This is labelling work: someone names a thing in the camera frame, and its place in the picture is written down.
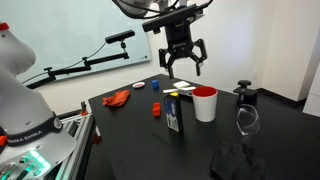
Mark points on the red and white dish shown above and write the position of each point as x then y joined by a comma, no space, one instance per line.
138,85

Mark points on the blue block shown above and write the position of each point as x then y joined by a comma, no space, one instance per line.
155,84

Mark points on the black stereo camera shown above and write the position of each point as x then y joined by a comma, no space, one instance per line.
120,36

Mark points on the yellow block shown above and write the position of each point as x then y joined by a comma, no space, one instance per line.
174,94

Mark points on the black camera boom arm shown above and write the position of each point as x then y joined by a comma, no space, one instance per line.
100,60

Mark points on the grey remote control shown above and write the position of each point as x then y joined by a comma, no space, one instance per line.
181,90

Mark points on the orange block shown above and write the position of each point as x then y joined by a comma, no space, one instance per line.
156,110

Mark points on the aluminium frame rail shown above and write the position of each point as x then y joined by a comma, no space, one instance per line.
75,146

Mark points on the black mesh cloth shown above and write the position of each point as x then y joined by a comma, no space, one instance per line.
233,161

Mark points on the glass whiteboard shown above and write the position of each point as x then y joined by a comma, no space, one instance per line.
66,30

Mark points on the white cabinet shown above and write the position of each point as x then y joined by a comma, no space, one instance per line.
312,96

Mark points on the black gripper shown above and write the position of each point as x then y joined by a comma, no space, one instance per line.
180,38

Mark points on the white eraser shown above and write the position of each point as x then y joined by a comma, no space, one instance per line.
181,84

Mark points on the white wall outlet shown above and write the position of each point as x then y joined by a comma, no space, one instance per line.
255,74

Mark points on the white mug red interior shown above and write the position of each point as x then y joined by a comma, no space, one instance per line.
205,106

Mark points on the clear wine glass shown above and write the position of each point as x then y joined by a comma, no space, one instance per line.
248,121

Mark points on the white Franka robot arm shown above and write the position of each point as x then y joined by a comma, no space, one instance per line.
20,100

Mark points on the orange cloth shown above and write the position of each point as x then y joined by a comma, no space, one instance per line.
116,98

